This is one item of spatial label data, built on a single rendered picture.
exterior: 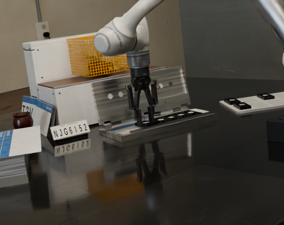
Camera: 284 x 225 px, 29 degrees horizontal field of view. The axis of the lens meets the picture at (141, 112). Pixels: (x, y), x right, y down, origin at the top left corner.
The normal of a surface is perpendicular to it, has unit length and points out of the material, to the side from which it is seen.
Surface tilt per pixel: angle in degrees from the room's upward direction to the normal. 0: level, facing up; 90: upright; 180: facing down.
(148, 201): 0
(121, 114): 78
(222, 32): 90
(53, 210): 0
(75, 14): 90
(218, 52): 90
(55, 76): 90
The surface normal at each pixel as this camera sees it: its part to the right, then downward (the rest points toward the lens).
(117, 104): 0.45, -0.07
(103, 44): -0.60, 0.32
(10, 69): 0.69, 0.07
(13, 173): 0.18, 0.18
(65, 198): -0.11, -0.97
